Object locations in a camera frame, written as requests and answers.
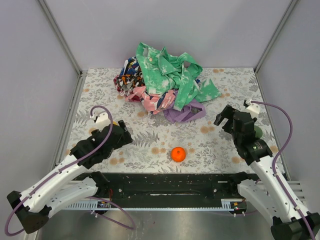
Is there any purple cloth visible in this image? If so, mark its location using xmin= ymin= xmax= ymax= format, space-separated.
xmin=163 ymin=99 xmax=206 ymax=124

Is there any green tie-dye cloth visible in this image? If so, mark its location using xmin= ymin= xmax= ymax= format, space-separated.
xmin=135 ymin=42 xmax=221 ymax=111

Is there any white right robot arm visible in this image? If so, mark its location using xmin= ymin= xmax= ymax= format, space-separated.
xmin=214 ymin=101 xmax=320 ymax=240

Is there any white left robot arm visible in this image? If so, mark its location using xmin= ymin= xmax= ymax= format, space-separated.
xmin=7 ymin=120 xmax=133 ymax=234

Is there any pink patterned cloth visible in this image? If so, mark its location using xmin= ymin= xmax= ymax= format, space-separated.
xmin=125 ymin=86 xmax=177 ymax=115

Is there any green cup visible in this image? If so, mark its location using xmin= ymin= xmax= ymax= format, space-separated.
xmin=254 ymin=125 xmax=263 ymax=139

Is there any floral table mat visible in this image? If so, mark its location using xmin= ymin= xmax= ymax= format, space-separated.
xmin=66 ymin=67 xmax=262 ymax=174

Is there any orange ball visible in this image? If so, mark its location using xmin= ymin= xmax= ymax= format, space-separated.
xmin=170 ymin=147 xmax=186 ymax=163

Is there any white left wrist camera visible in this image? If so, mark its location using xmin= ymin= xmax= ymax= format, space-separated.
xmin=90 ymin=112 xmax=112 ymax=131

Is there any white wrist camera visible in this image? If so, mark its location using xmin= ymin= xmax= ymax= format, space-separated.
xmin=90 ymin=112 xmax=112 ymax=131
xmin=243 ymin=99 xmax=261 ymax=118

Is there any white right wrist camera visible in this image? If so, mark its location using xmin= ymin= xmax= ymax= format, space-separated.
xmin=243 ymin=99 xmax=261 ymax=118

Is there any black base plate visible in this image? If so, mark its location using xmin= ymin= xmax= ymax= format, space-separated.
xmin=72 ymin=172 xmax=263 ymax=203

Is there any left aluminium frame post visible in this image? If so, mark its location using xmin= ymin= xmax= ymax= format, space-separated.
xmin=37 ymin=0 xmax=83 ymax=76

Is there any aluminium frame post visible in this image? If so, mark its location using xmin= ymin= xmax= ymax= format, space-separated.
xmin=37 ymin=0 xmax=83 ymax=76
xmin=253 ymin=0 xmax=300 ymax=73

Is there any grey cable duct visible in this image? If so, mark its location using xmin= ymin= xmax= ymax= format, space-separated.
xmin=64 ymin=195 xmax=246 ymax=211

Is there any right aluminium frame post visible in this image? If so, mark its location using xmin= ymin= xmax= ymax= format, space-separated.
xmin=253 ymin=0 xmax=300 ymax=73

